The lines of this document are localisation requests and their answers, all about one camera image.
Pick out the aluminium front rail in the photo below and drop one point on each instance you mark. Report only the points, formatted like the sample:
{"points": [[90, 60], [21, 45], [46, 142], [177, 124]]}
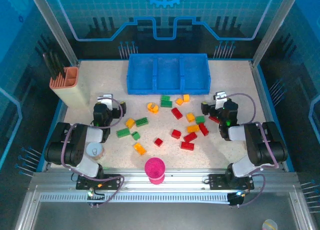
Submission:
{"points": [[185, 180]]}

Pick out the orange-yellow rounded lego piece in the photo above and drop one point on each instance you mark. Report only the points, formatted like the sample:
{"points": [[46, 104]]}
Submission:
{"points": [[153, 107]]}

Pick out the blue three-compartment bin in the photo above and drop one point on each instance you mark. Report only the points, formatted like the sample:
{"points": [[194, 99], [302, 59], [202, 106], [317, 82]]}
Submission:
{"points": [[141, 75]]}

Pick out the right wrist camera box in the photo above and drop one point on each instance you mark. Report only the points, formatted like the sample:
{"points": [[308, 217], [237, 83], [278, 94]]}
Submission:
{"points": [[220, 95]]}

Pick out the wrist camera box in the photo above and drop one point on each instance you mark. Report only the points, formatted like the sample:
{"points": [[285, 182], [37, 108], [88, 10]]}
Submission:
{"points": [[220, 95], [105, 98]]}

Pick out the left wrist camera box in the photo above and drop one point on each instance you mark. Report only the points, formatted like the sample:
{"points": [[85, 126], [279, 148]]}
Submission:
{"points": [[105, 98]]}

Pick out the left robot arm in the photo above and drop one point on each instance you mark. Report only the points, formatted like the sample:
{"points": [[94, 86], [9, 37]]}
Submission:
{"points": [[75, 140]]}

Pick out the beige holder with orange rim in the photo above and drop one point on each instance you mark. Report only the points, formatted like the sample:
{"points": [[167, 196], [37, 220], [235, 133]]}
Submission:
{"points": [[72, 92]]}

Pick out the pink cup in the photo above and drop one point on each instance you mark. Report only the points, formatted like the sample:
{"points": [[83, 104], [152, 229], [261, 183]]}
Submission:
{"points": [[155, 168]]}

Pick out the aluminium side rail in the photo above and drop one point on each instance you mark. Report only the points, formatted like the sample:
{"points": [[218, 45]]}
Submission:
{"points": [[264, 100]]}

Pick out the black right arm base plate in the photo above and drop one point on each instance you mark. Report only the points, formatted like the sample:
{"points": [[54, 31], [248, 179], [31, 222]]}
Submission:
{"points": [[216, 181]]}

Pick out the tin can with pull tab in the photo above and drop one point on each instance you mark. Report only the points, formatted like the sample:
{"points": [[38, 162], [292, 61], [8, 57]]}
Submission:
{"points": [[94, 151]]}

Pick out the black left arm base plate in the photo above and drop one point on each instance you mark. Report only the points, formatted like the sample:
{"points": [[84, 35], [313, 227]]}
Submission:
{"points": [[112, 181]]}

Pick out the grey metal lower tray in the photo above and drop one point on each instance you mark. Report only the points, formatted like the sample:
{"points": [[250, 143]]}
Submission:
{"points": [[160, 217]]}

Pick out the round pale disc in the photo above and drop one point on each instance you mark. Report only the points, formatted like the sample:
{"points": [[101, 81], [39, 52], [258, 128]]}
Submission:
{"points": [[270, 225]]}

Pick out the aluminium frame post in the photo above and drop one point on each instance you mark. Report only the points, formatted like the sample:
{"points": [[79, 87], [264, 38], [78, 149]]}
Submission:
{"points": [[275, 28], [53, 28]]}

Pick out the small black electronics box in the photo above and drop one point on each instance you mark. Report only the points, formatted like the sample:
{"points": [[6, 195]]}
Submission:
{"points": [[91, 193], [237, 196]]}

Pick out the green lego brick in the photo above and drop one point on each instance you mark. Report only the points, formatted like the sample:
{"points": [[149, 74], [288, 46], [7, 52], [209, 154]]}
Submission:
{"points": [[141, 121], [135, 135], [200, 119], [166, 104], [123, 132]]}

